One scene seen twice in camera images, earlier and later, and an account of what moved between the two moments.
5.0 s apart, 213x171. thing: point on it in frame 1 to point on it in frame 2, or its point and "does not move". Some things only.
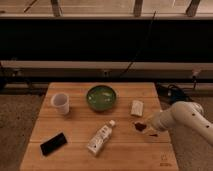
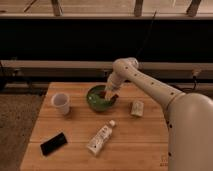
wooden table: [99, 127] does not move
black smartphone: [53, 144] does not move
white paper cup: [61, 103] does not move
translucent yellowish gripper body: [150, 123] to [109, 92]
